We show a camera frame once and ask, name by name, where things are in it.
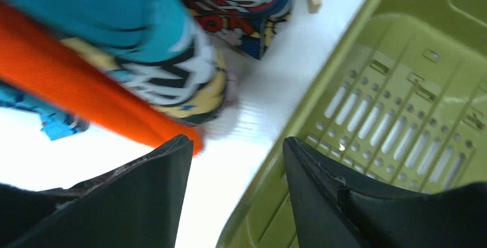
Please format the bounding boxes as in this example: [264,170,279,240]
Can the comic print shorts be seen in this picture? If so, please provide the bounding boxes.
[2,0,292,126]

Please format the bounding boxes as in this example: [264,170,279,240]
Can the green plastic basket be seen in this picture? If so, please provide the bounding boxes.
[217,0,486,247]

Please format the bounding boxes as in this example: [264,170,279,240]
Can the light blue shark shorts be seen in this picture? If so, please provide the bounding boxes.
[1,82,90,141]

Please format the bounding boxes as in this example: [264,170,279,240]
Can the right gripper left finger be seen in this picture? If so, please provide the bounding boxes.
[1,134,194,247]

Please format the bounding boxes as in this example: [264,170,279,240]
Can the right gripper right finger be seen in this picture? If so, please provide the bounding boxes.
[283,137,486,247]

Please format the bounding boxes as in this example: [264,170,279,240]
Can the orange shorts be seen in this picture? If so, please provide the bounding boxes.
[1,3,203,153]

